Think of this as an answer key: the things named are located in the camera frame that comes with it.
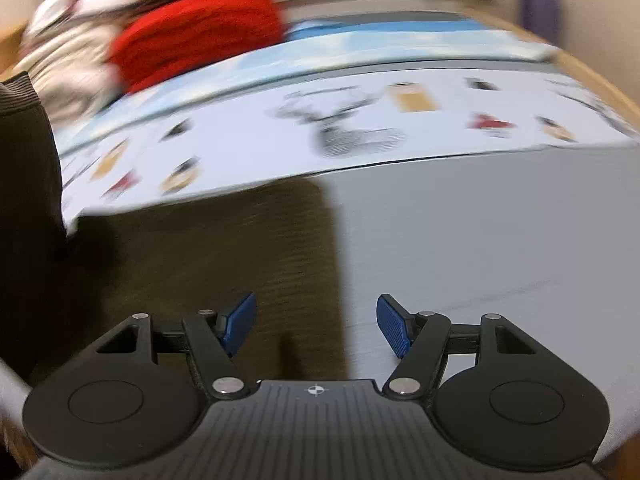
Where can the light blue patterned sheet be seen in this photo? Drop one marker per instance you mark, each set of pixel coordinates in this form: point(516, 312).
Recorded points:
point(313, 47)

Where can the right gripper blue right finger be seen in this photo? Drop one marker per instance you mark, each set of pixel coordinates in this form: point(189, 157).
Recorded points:
point(419, 341)

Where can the cream folded quilt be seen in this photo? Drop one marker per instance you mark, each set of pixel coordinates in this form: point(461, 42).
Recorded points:
point(72, 73)

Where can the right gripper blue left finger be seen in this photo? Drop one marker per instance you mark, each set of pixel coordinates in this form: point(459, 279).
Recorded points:
point(213, 337)

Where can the red folded blanket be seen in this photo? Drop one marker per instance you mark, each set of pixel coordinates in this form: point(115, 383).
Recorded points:
point(188, 34)

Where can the brown corduroy pants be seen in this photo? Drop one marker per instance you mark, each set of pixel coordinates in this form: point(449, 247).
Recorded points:
point(60, 290)

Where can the white deer print sheet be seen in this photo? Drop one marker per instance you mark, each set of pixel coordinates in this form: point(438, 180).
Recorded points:
point(334, 123)

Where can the wooden bed frame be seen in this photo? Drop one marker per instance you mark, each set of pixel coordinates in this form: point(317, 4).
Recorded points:
point(580, 71)

